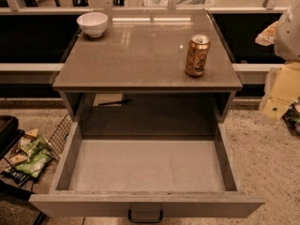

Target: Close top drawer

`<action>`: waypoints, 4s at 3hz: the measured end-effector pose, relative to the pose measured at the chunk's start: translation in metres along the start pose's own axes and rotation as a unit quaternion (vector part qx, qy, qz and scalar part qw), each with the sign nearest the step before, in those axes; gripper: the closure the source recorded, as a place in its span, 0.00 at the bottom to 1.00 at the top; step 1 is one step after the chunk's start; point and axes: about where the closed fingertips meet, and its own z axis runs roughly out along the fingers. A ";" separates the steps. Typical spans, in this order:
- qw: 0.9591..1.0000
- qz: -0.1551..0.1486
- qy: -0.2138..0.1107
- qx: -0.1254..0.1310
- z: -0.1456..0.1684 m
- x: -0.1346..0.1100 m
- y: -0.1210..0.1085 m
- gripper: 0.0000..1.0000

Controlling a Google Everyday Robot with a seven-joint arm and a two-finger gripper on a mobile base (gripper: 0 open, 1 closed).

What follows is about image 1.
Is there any grey top drawer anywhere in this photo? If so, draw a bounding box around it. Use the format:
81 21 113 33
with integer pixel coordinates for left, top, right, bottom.
28 119 265 219

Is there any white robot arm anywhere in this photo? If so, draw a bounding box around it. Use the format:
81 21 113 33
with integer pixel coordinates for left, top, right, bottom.
255 0 300 120

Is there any grey cabinet with glossy top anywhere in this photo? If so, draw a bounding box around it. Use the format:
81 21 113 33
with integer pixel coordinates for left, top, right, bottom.
53 10 241 139

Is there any gold soda can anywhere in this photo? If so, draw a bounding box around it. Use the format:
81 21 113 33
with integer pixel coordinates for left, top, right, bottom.
185 34 210 77

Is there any white ceramic bowl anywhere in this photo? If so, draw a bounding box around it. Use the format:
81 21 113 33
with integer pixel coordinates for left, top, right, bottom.
77 12 108 38

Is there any tan snack packet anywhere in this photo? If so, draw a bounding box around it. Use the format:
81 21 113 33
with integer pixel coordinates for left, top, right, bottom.
23 128 38 141

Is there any green snack bag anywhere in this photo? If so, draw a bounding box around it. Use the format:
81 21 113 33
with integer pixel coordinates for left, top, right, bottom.
15 136 52 178

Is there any black tray stand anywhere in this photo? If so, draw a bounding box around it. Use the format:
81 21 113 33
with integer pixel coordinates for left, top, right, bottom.
0 115 48 225

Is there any dark blue snack bag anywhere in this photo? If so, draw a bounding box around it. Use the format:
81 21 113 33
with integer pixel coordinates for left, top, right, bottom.
2 167 30 186

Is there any black wire basket right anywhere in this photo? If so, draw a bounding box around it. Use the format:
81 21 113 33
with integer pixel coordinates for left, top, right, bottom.
283 103 300 137

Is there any black wire basket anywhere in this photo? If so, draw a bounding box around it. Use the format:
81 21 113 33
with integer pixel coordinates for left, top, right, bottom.
283 103 300 137
48 114 72 161

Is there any black drawer handle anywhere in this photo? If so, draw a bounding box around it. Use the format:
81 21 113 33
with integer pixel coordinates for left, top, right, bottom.
127 210 163 224

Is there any black wire basket left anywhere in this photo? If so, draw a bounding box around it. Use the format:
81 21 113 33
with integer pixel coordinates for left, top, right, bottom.
48 114 72 161

